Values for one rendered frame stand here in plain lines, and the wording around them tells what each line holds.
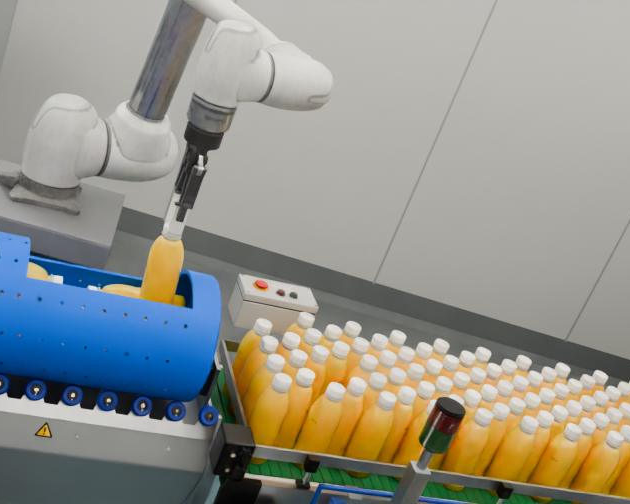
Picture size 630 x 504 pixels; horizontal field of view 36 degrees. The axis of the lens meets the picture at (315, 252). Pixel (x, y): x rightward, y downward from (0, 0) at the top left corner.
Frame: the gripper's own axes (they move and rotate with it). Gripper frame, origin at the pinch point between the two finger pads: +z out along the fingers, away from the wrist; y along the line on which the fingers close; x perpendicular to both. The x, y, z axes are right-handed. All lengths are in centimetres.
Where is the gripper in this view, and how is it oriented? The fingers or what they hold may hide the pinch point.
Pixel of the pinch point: (177, 215)
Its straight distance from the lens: 202.9
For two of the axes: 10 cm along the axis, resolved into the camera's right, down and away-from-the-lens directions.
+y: 2.2, 4.7, -8.5
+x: 9.1, 2.0, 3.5
